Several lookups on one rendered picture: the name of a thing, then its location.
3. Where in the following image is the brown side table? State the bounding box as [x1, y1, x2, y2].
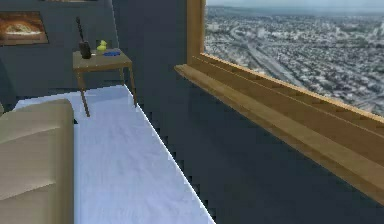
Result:
[72, 49, 138, 118]

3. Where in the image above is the wooden framed window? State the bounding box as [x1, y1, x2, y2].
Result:
[173, 0, 384, 207]

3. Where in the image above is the black vase with stick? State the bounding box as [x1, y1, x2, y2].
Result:
[75, 16, 93, 60]

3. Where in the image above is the beige sofa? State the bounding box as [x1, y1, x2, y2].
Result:
[0, 98, 75, 224]

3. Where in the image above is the framed orange picture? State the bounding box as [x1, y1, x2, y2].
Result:
[0, 10, 50, 47]

